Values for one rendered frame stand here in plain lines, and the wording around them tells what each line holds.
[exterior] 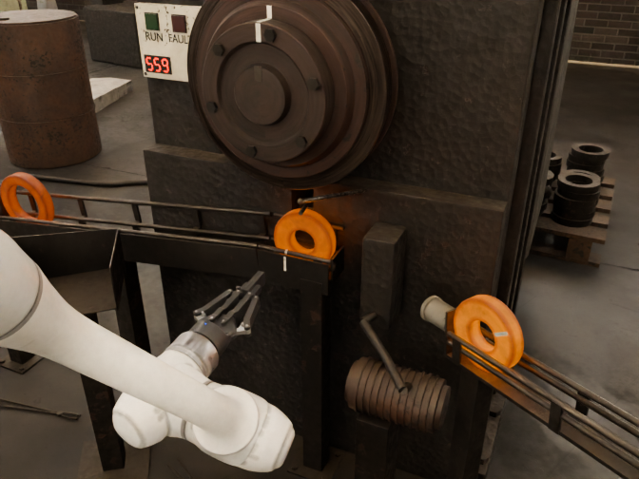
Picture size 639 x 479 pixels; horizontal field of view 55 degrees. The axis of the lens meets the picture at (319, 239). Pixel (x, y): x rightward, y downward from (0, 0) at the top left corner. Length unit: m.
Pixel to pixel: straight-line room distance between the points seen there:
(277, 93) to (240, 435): 0.65
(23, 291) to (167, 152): 1.10
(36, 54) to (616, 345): 3.37
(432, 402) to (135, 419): 0.64
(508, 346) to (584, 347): 1.33
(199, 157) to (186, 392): 0.90
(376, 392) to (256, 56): 0.75
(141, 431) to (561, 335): 1.85
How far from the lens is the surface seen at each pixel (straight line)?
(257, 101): 1.26
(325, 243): 1.45
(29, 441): 2.18
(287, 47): 1.21
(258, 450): 0.99
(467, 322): 1.27
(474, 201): 1.40
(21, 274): 0.64
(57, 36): 4.08
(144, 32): 1.68
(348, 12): 1.25
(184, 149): 1.71
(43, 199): 1.99
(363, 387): 1.40
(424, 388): 1.38
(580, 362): 2.45
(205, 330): 1.15
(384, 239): 1.37
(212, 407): 0.89
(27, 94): 4.12
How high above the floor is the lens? 1.44
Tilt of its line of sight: 28 degrees down
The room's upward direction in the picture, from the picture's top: straight up
